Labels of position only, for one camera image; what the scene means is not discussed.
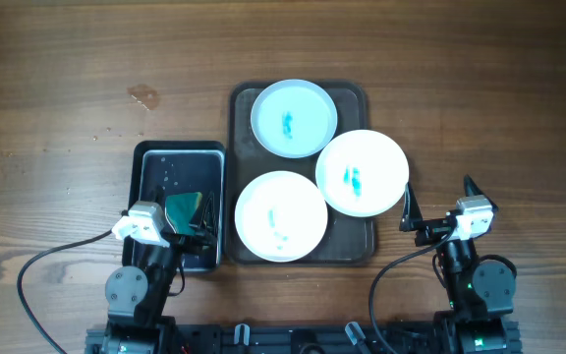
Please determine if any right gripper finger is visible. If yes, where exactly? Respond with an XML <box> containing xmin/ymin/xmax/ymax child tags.
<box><xmin>463</xmin><ymin>175</ymin><xmax>498</xmax><ymax>212</ymax></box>
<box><xmin>399</xmin><ymin>183</ymin><xmax>424</xmax><ymax>232</ymax></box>

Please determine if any green yellow sponge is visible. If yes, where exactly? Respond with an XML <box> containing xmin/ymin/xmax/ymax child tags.
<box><xmin>165</xmin><ymin>192</ymin><xmax>202</xmax><ymax>236</ymax></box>

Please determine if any white plate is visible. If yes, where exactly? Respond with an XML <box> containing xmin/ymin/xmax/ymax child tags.
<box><xmin>251</xmin><ymin>80</ymin><xmax>338</xmax><ymax>158</ymax></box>
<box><xmin>234</xmin><ymin>170</ymin><xmax>328</xmax><ymax>263</ymax></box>
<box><xmin>315</xmin><ymin>130</ymin><xmax>410</xmax><ymax>217</ymax></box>

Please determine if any white plate top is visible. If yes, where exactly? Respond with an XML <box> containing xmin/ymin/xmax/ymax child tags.
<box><xmin>251</xmin><ymin>80</ymin><xmax>338</xmax><ymax>158</ymax></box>

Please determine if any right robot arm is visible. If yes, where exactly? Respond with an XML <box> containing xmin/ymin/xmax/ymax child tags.
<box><xmin>399</xmin><ymin>176</ymin><xmax>522</xmax><ymax>354</ymax></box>

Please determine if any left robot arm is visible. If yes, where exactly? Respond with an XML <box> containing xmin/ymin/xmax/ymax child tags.
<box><xmin>85</xmin><ymin>192</ymin><xmax>218</xmax><ymax>354</ymax></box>

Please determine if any black rectangular water basin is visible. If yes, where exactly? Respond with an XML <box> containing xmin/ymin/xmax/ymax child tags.
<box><xmin>128</xmin><ymin>141</ymin><xmax>226</xmax><ymax>273</ymax></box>

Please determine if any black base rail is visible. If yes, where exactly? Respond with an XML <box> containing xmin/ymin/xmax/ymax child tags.
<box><xmin>85</xmin><ymin>321</ymin><xmax>523</xmax><ymax>354</ymax></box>

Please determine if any right black cable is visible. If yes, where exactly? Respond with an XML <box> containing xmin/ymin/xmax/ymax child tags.
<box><xmin>368</xmin><ymin>228</ymin><xmax>456</xmax><ymax>354</ymax></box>

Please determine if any black cable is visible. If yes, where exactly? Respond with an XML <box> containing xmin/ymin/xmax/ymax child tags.
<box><xmin>368</xmin><ymin>228</ymin><xmax>456</xmax><ymax>354</ymax></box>
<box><xmin>16</xmin><ymin>229</ymin><xmax>117</xmax><ymax>354</ymax></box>

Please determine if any left black cable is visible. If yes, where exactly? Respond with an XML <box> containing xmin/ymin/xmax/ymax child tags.
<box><xmin>16</xmin><ymin>229</ymin><xmax>117</xmax><ymax>354</ymax></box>

